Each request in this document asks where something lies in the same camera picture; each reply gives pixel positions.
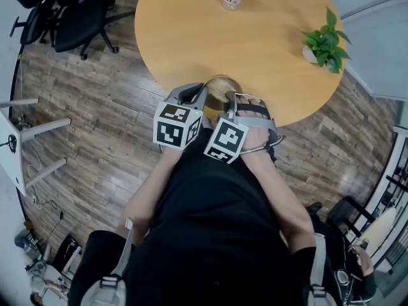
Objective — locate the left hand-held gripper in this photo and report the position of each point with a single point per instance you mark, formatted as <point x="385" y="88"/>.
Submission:
<point x="170" y="129"/>

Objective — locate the potted green plant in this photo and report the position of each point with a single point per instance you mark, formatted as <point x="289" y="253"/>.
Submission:
<point x="326" y="45"/>

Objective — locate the white shelving rack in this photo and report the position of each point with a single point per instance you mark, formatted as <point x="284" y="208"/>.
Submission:
<point x="396" y="177"/>

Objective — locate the white desk with legs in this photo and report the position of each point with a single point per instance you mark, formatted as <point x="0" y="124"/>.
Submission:
<point x="11" y="167"/>

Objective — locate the person's left forearm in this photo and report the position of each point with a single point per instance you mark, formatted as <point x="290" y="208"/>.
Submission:
<point x="150" y="190"/>

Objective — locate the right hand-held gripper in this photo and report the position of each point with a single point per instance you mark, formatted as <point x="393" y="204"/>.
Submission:
<point x="226" y="139"/>

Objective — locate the brown bowl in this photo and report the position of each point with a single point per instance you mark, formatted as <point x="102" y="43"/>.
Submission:
<point x="237" y="86"/>

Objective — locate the white round side table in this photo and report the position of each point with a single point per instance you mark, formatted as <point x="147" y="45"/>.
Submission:
<point x="382" y="225"/>

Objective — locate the person's black clothing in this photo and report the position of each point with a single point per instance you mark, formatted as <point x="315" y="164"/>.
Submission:
<point x="216" y="234"/>

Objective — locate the black round desk fitting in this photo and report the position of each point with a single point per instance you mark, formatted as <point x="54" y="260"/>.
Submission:
<point x="12" y="142"/>

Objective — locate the person's right hand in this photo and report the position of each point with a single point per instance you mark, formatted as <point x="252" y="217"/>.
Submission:
<point x="258" y="137"/>

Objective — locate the person's right forearm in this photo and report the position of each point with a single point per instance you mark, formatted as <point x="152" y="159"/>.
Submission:
<point x="277" y="196"/>

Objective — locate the person's grey shoe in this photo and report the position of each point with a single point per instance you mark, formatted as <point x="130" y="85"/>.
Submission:
<point x="207" y="123"/>

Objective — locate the black chair frame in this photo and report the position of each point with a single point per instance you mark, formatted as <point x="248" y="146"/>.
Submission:
<point x="341" y="209"/>

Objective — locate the black office chair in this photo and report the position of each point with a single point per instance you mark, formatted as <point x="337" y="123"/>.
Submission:
<point x="32" y="21"/>
<point x="79" y="14"/>

